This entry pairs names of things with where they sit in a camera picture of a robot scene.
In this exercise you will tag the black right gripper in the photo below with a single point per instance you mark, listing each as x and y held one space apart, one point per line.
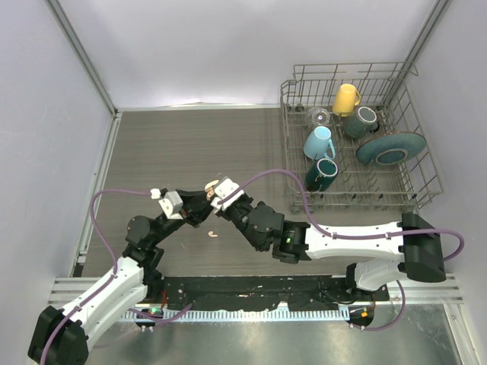
224 213

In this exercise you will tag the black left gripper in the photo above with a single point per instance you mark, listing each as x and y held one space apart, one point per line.
195 207

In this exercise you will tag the beige earbud charging case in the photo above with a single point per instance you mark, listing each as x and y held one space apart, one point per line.
209 189

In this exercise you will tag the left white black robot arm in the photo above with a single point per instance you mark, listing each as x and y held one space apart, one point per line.
68 334

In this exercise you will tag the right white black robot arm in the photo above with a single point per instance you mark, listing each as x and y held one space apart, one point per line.
391 251

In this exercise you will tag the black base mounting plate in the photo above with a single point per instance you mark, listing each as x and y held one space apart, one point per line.
258 293

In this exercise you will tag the dark teal mug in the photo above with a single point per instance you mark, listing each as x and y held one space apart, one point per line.
321 175

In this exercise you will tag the light blue mug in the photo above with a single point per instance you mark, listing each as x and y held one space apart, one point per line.
319 144

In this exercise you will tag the clear drinking glass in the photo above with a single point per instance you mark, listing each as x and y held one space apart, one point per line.
317 116

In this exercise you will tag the grey-green mug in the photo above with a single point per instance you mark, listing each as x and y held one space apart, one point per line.
363 121

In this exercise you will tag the yellow mug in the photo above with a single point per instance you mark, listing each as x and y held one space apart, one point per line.
347 98

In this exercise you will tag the teal ceramic plate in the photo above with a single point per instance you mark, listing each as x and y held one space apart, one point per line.
390 149

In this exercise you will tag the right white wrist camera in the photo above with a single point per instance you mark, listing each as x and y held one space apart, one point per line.
226 191

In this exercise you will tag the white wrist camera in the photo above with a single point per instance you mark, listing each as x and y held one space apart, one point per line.
171 203
226 191

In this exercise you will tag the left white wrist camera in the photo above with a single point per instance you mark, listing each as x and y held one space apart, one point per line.
171 203

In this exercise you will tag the white slotted cable duct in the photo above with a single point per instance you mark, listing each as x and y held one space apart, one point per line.
282 314

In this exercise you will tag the grey wire dish rack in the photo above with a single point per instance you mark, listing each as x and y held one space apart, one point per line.
405 186

